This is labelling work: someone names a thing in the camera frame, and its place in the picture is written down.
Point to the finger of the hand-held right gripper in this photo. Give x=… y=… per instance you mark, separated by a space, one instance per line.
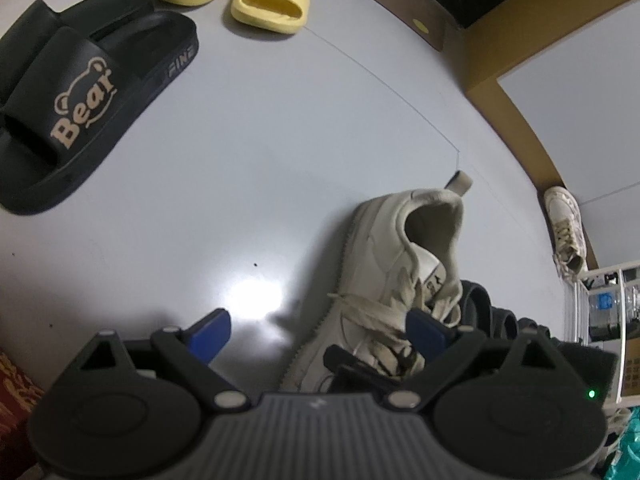
x=342 y=360

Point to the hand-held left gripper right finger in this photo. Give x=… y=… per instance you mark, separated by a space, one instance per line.
x=425 y=332

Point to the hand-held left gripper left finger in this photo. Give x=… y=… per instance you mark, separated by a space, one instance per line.
x=212 y=332

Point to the white shoe rack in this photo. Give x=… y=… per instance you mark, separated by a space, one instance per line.
x=574 y=310

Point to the white patterned lace-up sneaker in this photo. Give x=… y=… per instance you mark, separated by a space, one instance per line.
x=380 y=250
x=565 y=230

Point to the white printed carton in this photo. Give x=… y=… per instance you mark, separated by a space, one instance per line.
x=631 y=375

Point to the pack of clear water bottles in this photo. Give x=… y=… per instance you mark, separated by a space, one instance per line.
x=605 y=305

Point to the teal and pink package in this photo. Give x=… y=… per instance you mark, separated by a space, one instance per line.
x=625 y=447

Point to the black slide with tan print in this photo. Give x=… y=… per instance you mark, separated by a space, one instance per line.
x=85 y=90

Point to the yellow round sticker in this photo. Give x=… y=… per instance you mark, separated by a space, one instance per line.
x=421 y=25

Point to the plain black slide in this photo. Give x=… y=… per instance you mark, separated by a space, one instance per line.
x=30 y=35

